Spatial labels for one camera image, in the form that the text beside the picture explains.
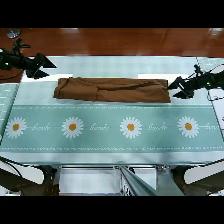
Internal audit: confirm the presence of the brown garment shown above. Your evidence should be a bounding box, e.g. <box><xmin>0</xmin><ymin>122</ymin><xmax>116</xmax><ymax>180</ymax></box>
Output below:
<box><xmin>52</xmin><ymin>76</ymin><xmax>172</xmax><ymax>104</ymax></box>

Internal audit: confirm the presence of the black cable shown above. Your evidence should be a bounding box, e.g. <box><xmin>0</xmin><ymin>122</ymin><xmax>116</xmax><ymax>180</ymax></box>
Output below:
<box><xmin>0</xmin><ymin>70</ymin><xmax>25</xmax><ymax>83</ymax></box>

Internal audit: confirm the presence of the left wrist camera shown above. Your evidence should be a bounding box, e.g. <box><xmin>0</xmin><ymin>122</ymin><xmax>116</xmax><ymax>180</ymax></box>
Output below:
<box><xmin>11</xmin><ymin>37</ymin><xmax>32</xmax><ymax>57</ymax></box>

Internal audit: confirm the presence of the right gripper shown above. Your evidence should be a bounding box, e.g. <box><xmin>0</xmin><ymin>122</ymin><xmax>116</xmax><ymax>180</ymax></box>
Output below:
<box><xmin>167</xmin><ymin>75</ymin><xmax>206</xmax><ymax>100</ymax></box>

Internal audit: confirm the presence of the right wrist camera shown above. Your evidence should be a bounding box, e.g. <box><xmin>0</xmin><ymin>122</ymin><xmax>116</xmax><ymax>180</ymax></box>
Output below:
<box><xmin>191</xmin><ymin>64</ymin><xmax>205</xmax><ymax>80</ymax></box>

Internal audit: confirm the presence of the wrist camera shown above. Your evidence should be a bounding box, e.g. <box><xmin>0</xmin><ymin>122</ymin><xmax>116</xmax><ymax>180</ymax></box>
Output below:
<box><xmin>191</xmin><ymin>64</ymin><xmax>205</xmax><ymax>80</ymax></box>
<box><xmin>11</xmin><ymin>37</ymin><xmax>32</xmax><ymax>57</ymax></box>

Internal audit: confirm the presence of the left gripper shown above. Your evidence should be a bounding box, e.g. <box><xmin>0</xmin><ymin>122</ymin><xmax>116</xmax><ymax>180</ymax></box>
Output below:
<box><xmin>20</xmin><ymin>52</ymin><xmax>58</xmax><ymax>80</ymax></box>

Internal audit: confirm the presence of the silver frame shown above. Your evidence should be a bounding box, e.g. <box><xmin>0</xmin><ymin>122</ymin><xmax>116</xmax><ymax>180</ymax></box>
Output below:
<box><xmin>52</xmin><ymin>162</ymin><xmax>188</xmax><ymax>197</ymax></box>

